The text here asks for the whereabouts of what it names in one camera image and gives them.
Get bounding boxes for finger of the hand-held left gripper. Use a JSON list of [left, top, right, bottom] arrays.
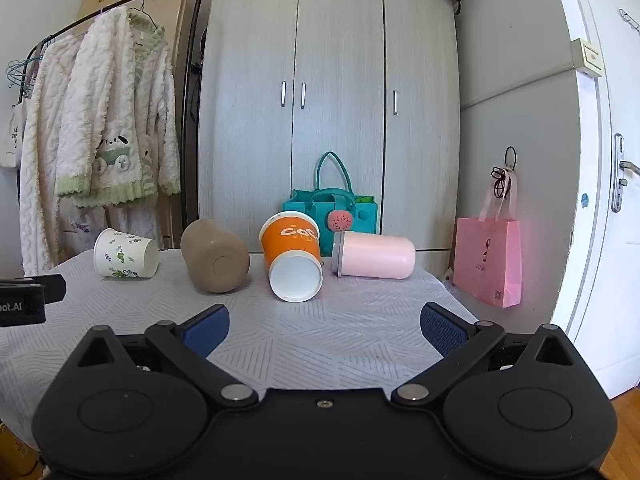
[[19, 274, 67, 305]]

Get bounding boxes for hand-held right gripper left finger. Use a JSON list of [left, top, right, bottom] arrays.
[[54, 303, 260, 409]]

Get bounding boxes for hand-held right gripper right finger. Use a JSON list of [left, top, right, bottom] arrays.
[[390, 302, 597, 408]]

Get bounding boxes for orange paper cup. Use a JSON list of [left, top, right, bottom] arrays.
[[258, 211, 324, 303]]

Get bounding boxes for white green-print paper cup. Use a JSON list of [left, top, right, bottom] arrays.
[[93, 228, 160, 281]]

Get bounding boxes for brown cup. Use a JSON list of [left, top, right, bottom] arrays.
[[180, 218, 251, 295]]

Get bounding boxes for pink cup with grey lid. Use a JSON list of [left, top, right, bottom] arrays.
[[331, 230, 417, 279]]

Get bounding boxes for pink paper shopping bag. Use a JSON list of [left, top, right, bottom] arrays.
[[452, 166, 524, 310]]

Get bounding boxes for white patterned tablecloth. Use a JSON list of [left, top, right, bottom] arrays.
[[0, 248, 482, 453]]

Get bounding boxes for white fluffy robe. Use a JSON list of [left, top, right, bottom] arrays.
[[19, 35, 166, 277]]

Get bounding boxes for pink watermelon charm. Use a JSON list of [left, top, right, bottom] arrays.
[[327, 209, 356, 231]]

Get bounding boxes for white tote bag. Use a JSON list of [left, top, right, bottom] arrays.
[[0, 102, 27, 169]]

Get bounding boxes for teal felt handbag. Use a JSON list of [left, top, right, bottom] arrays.
[[282, 151, 377, 235]]

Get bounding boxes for white door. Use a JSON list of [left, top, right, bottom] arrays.
[[546, 0, 640, 402]]

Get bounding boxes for white green-trim fluffy jacket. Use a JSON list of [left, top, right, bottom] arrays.
[[54, 6, 182, 208]]

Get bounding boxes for black clothes rack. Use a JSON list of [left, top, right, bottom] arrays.
[[18, 0, 205, 252]]

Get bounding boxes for grey three-door wardrobe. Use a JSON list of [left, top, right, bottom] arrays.
[[197, 0, 462, 262]]

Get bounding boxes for black hair ties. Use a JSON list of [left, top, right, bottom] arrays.
[[491, 146, 518, 200]]

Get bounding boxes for teal wire hangers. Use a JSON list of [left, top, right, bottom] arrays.
[[6, 35, 56, 98]]

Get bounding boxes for silver door handle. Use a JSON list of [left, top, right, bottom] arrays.
[[610, 133, 640, 214]]

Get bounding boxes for beige wall box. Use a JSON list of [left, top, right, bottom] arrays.
[[571, 38, 605, 79]]

